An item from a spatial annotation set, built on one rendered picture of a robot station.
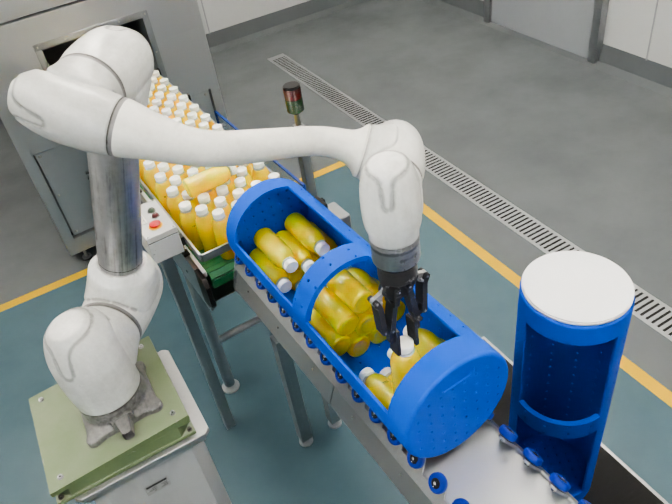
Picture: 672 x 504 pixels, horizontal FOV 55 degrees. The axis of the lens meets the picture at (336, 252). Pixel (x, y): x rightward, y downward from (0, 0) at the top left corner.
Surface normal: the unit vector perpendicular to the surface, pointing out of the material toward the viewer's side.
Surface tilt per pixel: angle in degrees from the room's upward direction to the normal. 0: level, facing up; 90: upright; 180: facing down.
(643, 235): 0
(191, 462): 90
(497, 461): 0
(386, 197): 80
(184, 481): 90
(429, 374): 24
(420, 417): 90
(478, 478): 0
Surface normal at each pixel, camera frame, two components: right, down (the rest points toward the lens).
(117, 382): 0.82, 0.22
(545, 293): -0.12, -0.76
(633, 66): -0.86, 0.22
